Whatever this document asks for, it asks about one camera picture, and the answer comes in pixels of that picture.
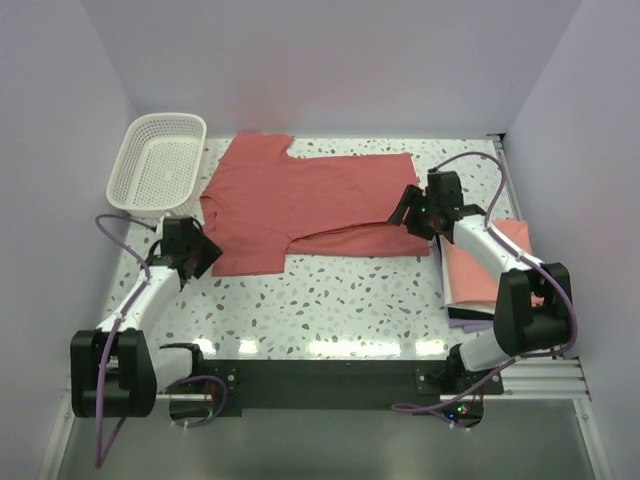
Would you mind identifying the aluminium frame rail right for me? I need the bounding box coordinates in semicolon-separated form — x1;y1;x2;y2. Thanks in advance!
488;130;596;480

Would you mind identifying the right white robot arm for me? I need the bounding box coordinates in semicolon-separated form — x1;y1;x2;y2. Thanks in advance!
389;170;577;391

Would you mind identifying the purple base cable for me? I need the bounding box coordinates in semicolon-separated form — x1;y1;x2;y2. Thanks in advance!
172;374;234;429
391;357;521;416

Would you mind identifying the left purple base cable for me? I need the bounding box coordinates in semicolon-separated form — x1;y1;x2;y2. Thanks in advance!
172;374;234;429

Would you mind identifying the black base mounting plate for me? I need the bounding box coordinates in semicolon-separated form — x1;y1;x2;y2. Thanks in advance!
164;358;505;419

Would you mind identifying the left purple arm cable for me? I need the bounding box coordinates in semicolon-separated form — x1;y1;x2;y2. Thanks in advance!
93;213;161;469

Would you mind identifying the red t shirt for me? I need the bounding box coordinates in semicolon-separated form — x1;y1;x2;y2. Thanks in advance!
200;133;430;276

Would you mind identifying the white plastic basket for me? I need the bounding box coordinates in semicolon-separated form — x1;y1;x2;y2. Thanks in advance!
106;112;207;219

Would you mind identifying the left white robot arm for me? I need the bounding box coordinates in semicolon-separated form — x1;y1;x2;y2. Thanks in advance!
70;216;222;418

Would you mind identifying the folded salmon t shirt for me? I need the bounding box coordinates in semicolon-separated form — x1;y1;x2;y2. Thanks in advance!
440;215;542;313

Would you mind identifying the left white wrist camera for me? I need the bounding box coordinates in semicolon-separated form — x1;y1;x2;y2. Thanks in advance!
154;215;166;239

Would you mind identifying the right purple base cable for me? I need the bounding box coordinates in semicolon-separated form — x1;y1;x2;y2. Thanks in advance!
391;357;521;416

